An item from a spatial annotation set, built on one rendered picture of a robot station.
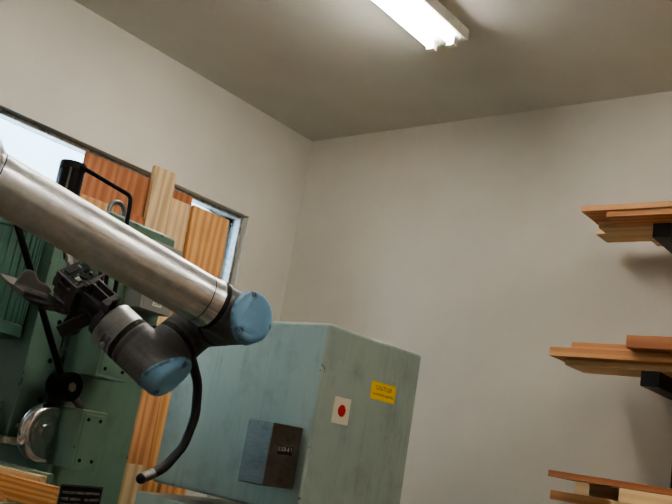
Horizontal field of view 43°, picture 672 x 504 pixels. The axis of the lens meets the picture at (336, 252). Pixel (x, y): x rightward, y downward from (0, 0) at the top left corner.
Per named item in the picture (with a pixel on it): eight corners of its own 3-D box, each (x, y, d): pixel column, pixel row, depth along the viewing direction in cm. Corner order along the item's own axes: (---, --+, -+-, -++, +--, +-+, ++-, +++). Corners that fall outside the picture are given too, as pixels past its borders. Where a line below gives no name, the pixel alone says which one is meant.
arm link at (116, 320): (136, 343, 159) (99, 366, 152) (118, 327, 160) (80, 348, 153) (150, 311, 154) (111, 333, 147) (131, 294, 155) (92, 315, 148)
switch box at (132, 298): (120, 306, 193) (136, 239, 196) (151, 315, 201) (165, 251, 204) (139, 307, 189) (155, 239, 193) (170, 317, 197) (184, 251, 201)
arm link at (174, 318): (252, 324, 158) (206, 364, 151) (219, 327, 167) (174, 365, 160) (227, 282, 156) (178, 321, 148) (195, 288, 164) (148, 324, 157)
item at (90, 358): (69, 372, 181) (85, 304, 184) (100, 379, 188) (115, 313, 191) (96, 376, 176) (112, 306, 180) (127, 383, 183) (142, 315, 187)
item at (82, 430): (39, 462, 175) (53, 404, 177) (66, 464, 180) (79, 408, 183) (70, 469, 170) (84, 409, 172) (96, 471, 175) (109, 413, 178)
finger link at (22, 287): (6, 255, 151) (58, 270, 154) (0, 278, 154) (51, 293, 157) (1, 266, 149) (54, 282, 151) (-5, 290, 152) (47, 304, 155)
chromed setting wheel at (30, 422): (6, 459, 168) (22, 397, 171) (55, 464, 178) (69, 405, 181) (16, 462, 166) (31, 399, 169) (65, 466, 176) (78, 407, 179)
